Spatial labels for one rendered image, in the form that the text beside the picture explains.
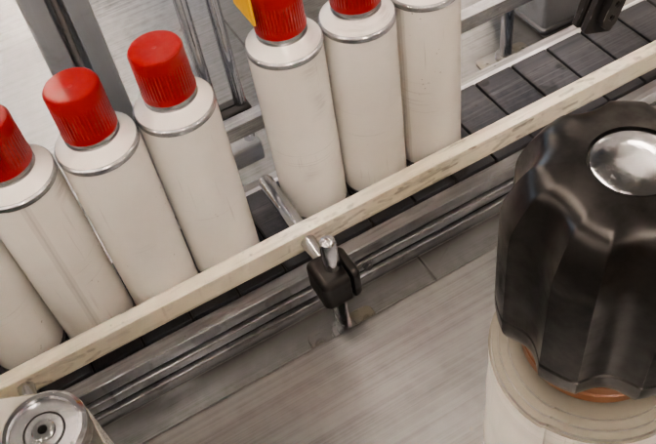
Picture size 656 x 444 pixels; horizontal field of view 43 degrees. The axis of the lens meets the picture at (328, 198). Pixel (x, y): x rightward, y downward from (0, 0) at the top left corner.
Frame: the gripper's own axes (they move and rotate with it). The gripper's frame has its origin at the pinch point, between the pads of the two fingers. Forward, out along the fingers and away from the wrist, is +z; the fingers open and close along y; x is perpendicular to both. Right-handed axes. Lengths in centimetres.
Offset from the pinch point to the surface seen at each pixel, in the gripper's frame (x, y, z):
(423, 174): -18.0, 4.6, 9.7
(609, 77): -1.4, 4.6, 3.7
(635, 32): 8.0, -1.2, 4.0
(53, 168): -44.2, 1.5, 5.7
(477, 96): -7.3, -2.6, 9.3
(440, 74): -17.3, 2.4, 2.5
